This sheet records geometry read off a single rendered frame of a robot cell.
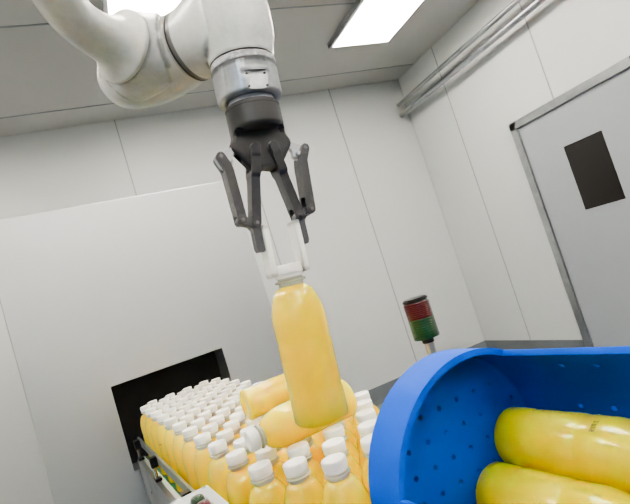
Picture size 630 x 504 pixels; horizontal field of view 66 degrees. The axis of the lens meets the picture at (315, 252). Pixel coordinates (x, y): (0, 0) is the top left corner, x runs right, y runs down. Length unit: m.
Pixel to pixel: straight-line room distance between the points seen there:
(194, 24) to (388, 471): 0.59
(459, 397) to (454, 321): 5.14
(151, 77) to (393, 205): 4.97
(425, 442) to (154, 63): 0.61
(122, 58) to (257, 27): 0.19
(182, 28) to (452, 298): 5.30
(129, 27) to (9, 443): 4.30
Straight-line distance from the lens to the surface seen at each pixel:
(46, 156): 5.01
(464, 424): 0.69
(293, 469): 0.82
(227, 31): 0.69
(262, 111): 0.66
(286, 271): 0.63
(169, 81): 0.76
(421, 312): 1.19
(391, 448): 0.57
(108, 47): 0.74
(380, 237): 5.43
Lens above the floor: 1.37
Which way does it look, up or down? 4 degrees up
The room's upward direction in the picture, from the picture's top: 17 degrees counter-clockwise
